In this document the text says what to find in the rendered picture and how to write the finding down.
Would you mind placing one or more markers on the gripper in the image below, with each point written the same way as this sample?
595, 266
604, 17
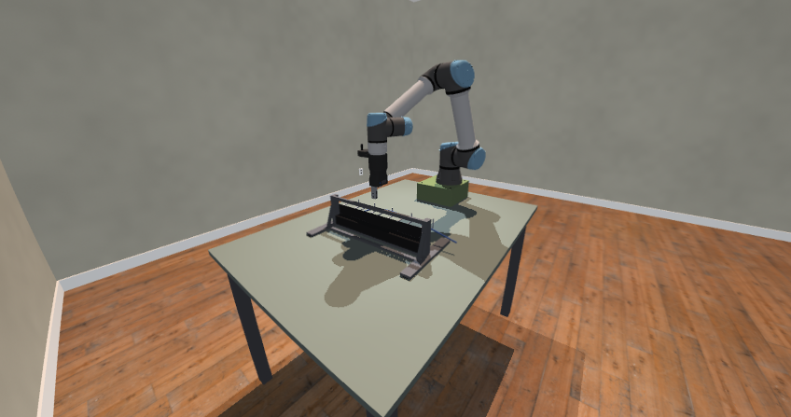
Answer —
377, 164

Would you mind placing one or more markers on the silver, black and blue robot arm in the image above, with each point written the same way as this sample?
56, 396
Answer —
455, 77

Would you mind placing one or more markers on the black network patch panel rack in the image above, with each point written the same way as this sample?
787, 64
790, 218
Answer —
400, 235

